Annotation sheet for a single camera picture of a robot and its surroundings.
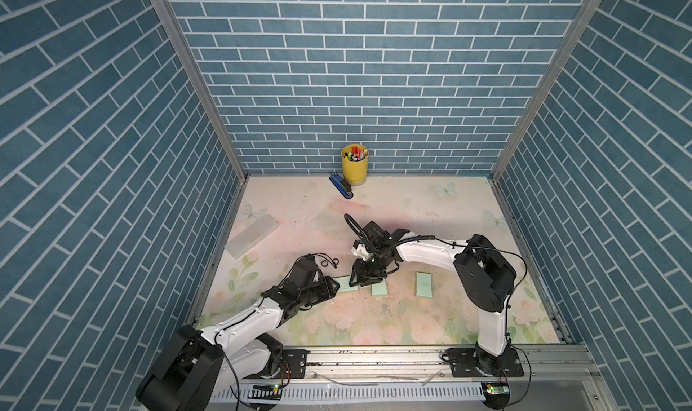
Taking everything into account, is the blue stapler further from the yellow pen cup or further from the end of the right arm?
the end of the right arm

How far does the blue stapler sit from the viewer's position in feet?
3.74

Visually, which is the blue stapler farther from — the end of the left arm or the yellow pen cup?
the end of the left arm

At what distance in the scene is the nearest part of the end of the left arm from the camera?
0.68 meters

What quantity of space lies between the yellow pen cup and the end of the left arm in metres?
0.48

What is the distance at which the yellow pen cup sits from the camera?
1106mm
